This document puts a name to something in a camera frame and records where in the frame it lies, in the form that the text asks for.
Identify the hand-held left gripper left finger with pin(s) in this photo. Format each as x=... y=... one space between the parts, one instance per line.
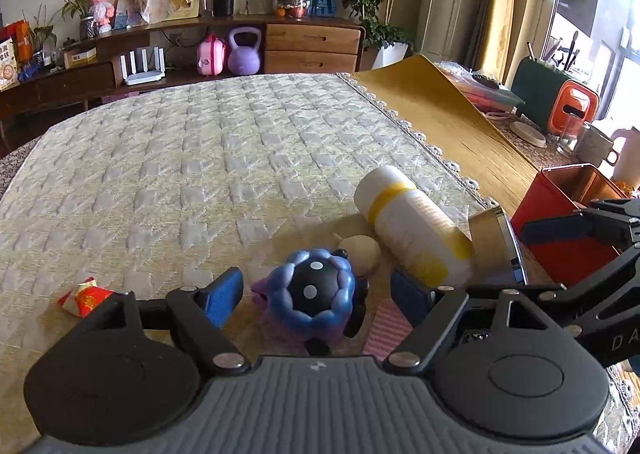
x=225 y=295

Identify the cream garlic-shaped toy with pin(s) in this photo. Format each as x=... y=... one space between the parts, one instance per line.
x=361 y=254

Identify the purple kettlebell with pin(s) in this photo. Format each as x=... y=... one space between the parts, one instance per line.
x=244 y=54

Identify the pink doll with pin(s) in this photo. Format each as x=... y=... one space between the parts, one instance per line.
x=100 y=1

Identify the white round coaster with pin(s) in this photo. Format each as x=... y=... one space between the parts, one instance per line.
x=527 y=134

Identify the pink toy backpack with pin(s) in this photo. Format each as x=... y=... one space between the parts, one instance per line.
x=211 y=56

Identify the green and orange storage box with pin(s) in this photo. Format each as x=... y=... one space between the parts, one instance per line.
x=550 y=94

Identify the red and white small packet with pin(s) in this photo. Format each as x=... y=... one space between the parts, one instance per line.
x=85 y=299

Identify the cream quilted table cover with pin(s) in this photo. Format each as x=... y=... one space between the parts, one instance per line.
x=200 y=159

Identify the white planter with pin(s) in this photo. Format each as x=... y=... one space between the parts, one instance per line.
x=392 y=55

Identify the white jug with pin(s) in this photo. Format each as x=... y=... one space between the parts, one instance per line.
x=627 y=154

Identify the white bottle with yellow band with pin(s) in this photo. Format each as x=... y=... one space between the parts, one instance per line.
x=415 y=224

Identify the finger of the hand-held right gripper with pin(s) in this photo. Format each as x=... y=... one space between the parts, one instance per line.
x=600 y=279
x=550 y=230

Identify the pale green mug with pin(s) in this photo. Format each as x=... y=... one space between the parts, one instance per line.
x=595 y=144

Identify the blue purple octopus toy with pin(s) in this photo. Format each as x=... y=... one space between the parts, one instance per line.
x=310 y=294

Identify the red tin box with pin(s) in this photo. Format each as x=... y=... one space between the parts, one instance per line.
x=565 y=214

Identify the printed snack box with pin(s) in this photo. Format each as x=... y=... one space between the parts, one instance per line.
x=7 y=64

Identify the white router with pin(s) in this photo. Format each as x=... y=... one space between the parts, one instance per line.
x=145 y=69

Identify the wooden cabinet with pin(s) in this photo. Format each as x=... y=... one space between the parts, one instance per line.
x=300 y=41

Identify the dark small pouch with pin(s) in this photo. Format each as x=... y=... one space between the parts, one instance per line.
x=486 y=80

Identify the small potted plant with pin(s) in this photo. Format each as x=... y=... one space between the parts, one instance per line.
x=82 y=14

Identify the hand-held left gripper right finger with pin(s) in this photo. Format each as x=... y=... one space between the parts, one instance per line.
x=407 y=300

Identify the yellow table mat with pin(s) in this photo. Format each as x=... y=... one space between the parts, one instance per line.
x=450 y=124

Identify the stack of books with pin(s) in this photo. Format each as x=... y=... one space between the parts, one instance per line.
x=480 y=94

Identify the writing brush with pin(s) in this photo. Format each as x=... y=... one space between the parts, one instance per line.
x=571 y=51
x=532 y=51

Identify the clear drinking glass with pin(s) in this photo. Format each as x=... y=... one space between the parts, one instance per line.
x=567 y=134

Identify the cardboard box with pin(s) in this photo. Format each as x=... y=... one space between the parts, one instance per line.
x=80 y=57

